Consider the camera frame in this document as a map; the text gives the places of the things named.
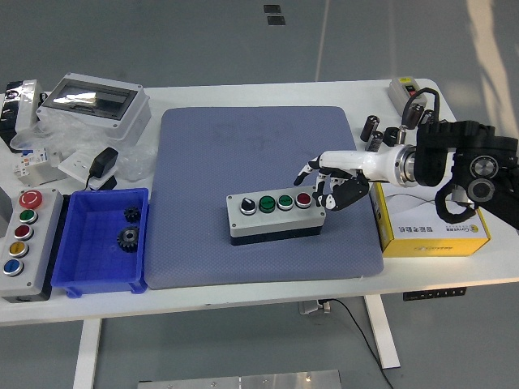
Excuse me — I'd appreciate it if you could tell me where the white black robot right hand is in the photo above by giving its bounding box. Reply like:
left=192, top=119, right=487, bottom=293
left=293, top=147, right=401, bottom=212

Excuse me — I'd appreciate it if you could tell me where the grey four-control button box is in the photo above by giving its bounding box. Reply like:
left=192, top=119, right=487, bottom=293
left=225, top=186, right=328, bottom=247

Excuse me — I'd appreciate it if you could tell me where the grey five-button control box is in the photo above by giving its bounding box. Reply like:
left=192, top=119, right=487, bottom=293
left=0, top=188, right=65, bottom=304

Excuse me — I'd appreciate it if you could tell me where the black hexagonal nut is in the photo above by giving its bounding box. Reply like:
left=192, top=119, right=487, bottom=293
left=383, top=126, right=403, bottom=147

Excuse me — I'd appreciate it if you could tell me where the yellow white cardboard box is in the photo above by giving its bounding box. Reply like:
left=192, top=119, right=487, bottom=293
left=369, top=182, right=491, bottom=259

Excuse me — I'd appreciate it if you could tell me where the blue-grey table mat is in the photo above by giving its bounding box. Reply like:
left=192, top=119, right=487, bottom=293
left=144, top=105, right=384, bottom=290

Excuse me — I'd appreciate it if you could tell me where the black table control panel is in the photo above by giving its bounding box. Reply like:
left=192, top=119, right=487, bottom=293
left=402, top=286, right=467, bottom=301

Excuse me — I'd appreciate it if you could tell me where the grey under-table box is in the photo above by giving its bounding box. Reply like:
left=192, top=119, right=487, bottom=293
left=298, top=298, right=332, bottom=315

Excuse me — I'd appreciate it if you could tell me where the white table leg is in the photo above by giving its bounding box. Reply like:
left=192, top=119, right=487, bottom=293
left=72, top=318, right=102, bottom=389
left=363, top=294, right=401, bottom=370

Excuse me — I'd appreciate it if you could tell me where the large black bevel gear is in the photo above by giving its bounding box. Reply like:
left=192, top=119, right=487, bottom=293
left=116, top=225, right=141, bottom=254

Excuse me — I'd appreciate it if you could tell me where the black power adapter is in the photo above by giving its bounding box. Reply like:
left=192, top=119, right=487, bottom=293
left=83, top=147, right=120, bottom=191

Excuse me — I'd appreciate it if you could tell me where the blue plastic bin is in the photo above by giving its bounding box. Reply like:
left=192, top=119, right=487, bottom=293
left=51, top=187, right=150, bottom=299

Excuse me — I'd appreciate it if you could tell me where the clear plastic bag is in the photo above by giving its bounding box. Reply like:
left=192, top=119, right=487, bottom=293
left=10, top=109, right=157, bottom=183

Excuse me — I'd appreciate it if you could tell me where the grey metal plate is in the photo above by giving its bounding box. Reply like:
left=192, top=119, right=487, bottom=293
left=18, top=164, right=68, bottom=188

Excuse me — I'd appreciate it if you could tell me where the white black wrapped device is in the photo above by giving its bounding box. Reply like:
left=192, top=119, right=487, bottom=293
left=0, top=79, right=45, bottom=153

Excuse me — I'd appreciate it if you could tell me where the grey two-button switch box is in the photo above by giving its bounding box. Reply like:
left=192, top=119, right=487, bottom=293
left=387, top=76, right=425, bottom=113

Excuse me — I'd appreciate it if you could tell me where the black power cable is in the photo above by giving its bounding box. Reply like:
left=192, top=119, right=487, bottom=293
left=324, top=298, right=394, bottom=389

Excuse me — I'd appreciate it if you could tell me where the grey enclosure with clear lid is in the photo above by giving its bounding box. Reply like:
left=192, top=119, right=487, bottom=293
left=36, top=72, right=152, bottom=143

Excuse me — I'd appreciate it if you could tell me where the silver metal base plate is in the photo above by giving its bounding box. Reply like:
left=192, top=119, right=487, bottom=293
left=136, top=369, right=342, bottom=389

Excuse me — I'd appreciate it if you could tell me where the white wall socket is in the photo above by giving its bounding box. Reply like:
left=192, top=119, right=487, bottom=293
left=58, top=149, right=117, bottom=190

